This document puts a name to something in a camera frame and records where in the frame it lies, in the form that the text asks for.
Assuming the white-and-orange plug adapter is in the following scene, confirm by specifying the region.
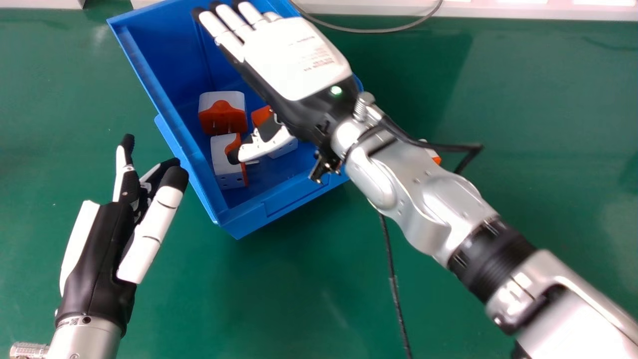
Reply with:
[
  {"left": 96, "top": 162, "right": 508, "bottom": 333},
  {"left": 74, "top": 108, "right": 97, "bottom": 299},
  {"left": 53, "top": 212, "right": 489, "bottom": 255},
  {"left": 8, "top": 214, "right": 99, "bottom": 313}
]
[
  {"left": 198, "top": 91, "right": 248, "bottom": 136},
  {"left": 250, "top": 105, "right": 299, "bottom": 160},
  {"left": 210, "top": 133, "right": 249, "bottom": 191}
]

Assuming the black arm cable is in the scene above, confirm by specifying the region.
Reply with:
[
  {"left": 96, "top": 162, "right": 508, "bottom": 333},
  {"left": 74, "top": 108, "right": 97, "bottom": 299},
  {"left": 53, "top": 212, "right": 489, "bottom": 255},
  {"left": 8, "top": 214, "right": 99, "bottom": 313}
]
[{"left": 371, "top": 116, "right": 485, "bottom": 359}]

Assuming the grey cable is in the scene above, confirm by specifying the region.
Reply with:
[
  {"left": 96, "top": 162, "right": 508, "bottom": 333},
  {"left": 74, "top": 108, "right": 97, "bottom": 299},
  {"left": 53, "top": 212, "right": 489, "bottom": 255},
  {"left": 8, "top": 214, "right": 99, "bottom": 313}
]
[{"left": 288, "top": 0, "right": 444, "bottom": 34}]

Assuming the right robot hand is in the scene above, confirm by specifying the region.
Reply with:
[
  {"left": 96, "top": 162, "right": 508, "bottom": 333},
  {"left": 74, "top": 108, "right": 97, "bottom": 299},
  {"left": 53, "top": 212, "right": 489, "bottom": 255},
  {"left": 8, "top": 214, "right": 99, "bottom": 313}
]
[{"left": 191, "top": 0, "right": 361, "bottom": 184}]

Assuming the white cable duct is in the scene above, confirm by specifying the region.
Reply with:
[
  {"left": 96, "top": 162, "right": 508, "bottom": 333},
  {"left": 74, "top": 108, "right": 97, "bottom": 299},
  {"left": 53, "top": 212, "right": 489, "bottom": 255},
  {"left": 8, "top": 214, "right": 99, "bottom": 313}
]
[{"left": 294, "top": 0, "right": 638, "bottom": 22}]

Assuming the blue plastic bin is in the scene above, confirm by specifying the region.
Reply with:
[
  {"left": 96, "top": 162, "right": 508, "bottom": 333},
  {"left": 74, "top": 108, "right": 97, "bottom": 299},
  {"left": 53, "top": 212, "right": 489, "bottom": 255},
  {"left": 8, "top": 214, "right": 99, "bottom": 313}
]
[{"left": 106, "top": 0, "right": 364, "bottom": 240}]

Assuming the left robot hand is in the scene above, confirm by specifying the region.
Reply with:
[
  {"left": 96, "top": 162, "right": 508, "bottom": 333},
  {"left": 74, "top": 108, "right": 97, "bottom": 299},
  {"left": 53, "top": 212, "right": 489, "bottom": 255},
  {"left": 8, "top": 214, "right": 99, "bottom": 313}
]
[{"left": 55, "top": 133, "right": 190, "bottom": 338}]

